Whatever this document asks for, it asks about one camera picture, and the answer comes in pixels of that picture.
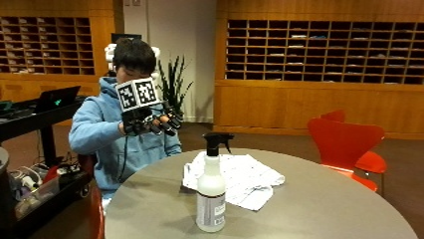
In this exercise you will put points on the white cube with black markers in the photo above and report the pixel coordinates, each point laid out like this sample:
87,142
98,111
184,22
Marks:
137,93

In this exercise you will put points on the red chair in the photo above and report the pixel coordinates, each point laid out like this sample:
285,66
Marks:
335,115
344,142
94,205

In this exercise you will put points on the white crumpled cloth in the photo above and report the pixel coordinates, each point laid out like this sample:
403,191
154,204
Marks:
247,179

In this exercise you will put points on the wide wooden pigeonhole shelf unit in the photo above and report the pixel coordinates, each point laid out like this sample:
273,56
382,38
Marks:
327,53

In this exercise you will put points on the black equipment cart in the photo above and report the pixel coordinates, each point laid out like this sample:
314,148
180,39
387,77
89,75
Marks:
31,124

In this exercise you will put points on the green potted plant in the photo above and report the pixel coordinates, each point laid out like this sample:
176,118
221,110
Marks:
174,86

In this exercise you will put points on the the person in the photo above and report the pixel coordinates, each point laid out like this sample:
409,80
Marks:
98,109

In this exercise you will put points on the narrow wooden pigeonhole shelf unit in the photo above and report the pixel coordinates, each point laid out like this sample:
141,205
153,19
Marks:
44,46

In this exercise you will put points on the white spray bottle black trigger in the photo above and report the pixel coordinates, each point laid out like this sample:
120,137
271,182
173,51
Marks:
211,189

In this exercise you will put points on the clear plastic bin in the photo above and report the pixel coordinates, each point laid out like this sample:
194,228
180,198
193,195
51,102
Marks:
37,197

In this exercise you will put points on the black laptop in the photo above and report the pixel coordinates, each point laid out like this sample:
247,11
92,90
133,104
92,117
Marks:
57,99

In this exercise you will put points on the black monitor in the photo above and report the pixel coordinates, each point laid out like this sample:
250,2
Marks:
125,36

